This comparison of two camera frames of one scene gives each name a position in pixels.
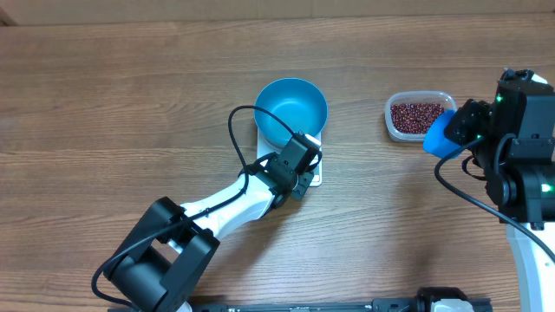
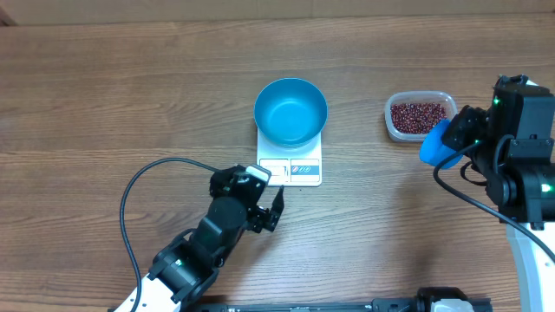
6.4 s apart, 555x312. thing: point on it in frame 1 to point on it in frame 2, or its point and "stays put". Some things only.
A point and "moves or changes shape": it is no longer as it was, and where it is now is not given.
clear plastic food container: [409, 115] stays put
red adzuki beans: [414, 118] stays put
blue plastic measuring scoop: [436, 142] moves or changes shape
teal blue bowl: [299, 101] stays put
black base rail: [378, 306] stays put
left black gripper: [303, 185] to [258, 215]
